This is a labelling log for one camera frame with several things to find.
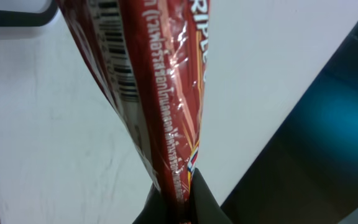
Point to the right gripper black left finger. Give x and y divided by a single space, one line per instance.
154 211

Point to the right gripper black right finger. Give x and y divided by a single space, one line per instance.
204 208

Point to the red chocolate bar wrapper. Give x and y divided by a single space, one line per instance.
148 57

